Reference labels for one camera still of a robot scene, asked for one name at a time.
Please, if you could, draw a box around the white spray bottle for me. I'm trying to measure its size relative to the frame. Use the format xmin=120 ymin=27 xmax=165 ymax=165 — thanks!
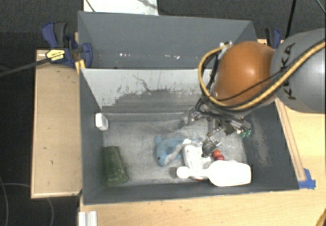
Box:
xmin=176 ymin=159 xmax=252 ymax=187

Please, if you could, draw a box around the blue toy dolphin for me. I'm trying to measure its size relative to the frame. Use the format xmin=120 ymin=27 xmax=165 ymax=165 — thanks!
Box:
xmin=154 ymin=135 xmax=202 ymax=167

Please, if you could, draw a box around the grey metal bin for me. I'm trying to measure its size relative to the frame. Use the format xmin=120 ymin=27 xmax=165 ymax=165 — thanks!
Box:
xmin=77 ymin=11 xmax=300 ymax=205

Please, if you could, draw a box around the dark green cup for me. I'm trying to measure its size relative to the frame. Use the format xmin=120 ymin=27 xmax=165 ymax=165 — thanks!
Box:
xmin=101 ymin=146 xmax=129 ymax=187

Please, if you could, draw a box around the small white cup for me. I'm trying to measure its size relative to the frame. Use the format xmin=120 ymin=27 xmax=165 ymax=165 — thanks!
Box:
xmin=95 ymin=112 xmax=109 ymax=131

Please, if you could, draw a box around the white plastic toy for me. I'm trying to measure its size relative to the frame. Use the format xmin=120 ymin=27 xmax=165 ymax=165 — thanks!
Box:
xmin=181 ymin=143 xmax=212 ymax=170

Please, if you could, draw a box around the pale wood board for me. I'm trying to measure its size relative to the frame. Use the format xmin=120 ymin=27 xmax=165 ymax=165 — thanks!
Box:
xmin=31 ymin=49 xmax=84 ymax=199

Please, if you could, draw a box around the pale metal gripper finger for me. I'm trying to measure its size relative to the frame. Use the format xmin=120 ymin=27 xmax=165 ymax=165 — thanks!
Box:
xmin=202 ymin=142 xmax=216 ymax=158
xmin=206 ymin=132 xmax=223 ymax=147

